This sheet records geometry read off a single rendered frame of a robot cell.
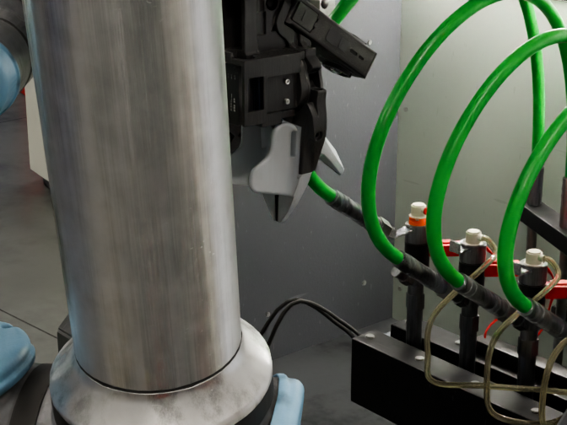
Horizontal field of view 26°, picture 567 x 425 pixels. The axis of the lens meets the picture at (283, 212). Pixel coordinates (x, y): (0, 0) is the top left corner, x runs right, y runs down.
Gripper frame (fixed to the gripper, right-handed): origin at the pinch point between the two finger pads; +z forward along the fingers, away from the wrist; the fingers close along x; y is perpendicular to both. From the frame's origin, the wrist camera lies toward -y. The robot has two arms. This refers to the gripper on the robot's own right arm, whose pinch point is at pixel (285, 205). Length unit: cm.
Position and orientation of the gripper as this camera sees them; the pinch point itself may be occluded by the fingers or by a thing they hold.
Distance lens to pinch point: 104.4
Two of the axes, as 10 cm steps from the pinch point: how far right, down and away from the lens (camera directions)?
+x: 6.4, 2.4, -7.3
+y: -7.7, 2.0, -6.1
